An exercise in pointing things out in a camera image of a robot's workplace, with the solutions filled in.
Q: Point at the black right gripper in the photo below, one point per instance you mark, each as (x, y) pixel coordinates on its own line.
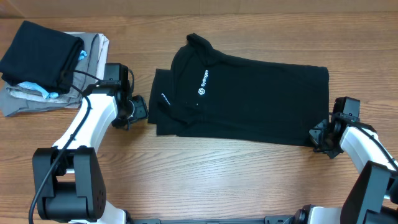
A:
(314, 135)

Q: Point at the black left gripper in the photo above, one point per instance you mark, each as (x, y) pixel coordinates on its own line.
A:
(142, 111)

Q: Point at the black polo shirt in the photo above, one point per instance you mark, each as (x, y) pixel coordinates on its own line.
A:
(207, 93)

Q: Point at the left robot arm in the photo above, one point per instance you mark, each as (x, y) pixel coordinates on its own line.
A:
(69, 186)

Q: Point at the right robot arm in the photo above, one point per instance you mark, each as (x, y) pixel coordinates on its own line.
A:
(377, 177)

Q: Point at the white folded garment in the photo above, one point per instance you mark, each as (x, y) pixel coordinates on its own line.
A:
(96, 47)

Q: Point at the light blue cloth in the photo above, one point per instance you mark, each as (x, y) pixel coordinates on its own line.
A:
(34, 92)

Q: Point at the black folded garment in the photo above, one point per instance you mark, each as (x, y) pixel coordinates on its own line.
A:
(39, 55)

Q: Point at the grey folded garment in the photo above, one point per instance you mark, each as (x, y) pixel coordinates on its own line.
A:
(11, 105)

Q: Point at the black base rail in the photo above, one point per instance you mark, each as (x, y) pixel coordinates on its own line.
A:
(274, 219)

